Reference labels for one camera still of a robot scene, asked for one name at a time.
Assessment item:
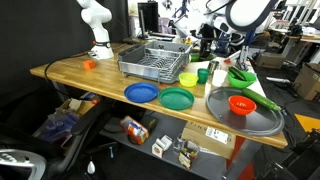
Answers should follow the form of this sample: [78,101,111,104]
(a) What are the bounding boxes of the white cup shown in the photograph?
[212,70,227,87]

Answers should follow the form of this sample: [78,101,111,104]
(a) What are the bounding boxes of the green zucchini piece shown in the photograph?
[229,66,246,81]

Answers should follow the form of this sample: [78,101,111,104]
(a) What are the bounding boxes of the dark green cup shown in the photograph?
[197,68,209,84]

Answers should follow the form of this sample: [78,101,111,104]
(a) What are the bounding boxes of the yellow-green bowl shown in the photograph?
[179,72,198,87]

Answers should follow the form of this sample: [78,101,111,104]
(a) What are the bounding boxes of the orange snack box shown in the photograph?
[120,116,149,145]

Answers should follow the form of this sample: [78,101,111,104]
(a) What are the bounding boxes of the green bowl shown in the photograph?
[228,71,257,88]

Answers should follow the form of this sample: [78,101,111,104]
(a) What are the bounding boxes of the white robot arm near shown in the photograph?
[203,0,278,34]

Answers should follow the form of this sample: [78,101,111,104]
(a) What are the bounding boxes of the grey round tray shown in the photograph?
[206,87,285,136]

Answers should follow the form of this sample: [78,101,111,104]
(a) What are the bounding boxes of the cardboard box right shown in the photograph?
[294,63,320,102]

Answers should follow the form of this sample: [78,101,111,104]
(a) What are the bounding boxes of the green plate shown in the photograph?
[158,87,194,110]

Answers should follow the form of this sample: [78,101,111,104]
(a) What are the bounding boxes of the grey dish rack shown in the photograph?
[118,41,192,84]

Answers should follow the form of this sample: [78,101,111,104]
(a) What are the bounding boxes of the long green cucumber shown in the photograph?
[242,88,281,111]

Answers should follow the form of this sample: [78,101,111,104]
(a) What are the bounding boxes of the black office chair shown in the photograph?
[0,99,112,180]

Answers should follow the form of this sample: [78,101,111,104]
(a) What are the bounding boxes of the black monitor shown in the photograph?
[138,1,159,39]

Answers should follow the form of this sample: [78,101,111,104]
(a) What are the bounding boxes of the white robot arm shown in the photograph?
[77,0,114,60]

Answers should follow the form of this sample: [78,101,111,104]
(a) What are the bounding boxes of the cardboard box under table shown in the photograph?
[182,122,236,159]

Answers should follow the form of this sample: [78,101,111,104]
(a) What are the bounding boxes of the blue plate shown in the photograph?
[124,82,159,103]

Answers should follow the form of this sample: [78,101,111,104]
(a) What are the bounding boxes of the red bowl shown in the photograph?
[228,95,257,115]

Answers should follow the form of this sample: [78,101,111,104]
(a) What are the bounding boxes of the metal cup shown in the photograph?
[208,60,220,74]

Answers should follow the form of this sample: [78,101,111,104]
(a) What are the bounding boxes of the orange cube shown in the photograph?
[83,60,95,70]

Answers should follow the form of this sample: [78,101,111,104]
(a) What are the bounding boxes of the blue plastic bag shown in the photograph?
[39,113,79,141]

